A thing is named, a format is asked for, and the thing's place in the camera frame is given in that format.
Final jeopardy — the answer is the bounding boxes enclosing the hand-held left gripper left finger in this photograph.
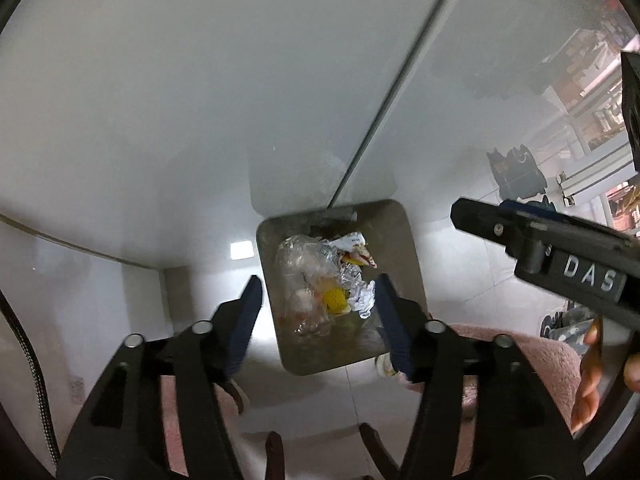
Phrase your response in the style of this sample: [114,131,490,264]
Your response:
[56,276,264,480]

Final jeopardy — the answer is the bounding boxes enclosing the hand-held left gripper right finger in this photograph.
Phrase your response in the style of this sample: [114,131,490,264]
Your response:
[375,274,587,480]

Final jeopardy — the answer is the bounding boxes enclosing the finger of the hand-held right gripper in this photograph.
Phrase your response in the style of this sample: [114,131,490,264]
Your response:
[500,199,632,250]
[450,198,552,262]

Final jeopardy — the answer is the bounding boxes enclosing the yellow snack wrapper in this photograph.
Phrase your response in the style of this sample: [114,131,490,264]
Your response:
[321,287,352,316]

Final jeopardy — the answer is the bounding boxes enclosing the wrappers and trash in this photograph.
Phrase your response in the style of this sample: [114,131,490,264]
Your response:
[276,235,342,336]

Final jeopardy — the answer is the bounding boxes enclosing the square metal trash bin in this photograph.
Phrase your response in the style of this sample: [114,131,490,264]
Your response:
[256,199,429,377]

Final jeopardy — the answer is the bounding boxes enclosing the person's right hand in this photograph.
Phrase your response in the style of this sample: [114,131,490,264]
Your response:
[570,317,606,434]

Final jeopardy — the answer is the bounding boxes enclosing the white shoe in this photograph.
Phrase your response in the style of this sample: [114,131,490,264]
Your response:
[374,353,402,379]

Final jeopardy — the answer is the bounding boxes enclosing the dark grey slipper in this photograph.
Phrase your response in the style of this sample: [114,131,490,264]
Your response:
[539,304,597,345]

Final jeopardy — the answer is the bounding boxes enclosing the white shelf rack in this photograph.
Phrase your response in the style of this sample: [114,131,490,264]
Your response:
[542,25,640,234]

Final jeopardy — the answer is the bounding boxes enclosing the silver foil wrapper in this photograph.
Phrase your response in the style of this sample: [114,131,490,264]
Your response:
[340,265,377,319]

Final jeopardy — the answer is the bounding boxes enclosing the pink fuzzy pants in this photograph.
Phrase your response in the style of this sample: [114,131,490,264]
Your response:
[160,322,589,480]

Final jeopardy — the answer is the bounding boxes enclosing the white printed wrapper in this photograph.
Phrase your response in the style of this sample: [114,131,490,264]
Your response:
[325,232,379,269]

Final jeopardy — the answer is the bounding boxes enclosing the black braided cable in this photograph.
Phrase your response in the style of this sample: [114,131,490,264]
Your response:
[0,287,64,467]

